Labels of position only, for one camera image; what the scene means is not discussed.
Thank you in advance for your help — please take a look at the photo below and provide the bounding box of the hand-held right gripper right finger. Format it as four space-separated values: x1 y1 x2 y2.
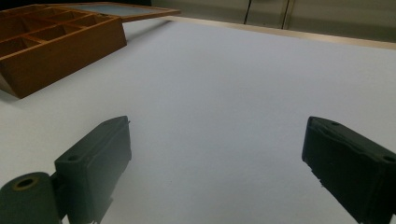
301 116 396 224

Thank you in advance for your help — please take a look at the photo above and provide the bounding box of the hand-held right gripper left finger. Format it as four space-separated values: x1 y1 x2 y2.
53 115 133 224

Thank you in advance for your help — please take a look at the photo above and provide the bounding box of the wooden compartment box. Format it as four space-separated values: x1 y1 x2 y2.
0 4 128 100

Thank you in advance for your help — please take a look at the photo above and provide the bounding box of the wooden box lid with glass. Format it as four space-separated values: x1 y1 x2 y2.
52 2 182 23

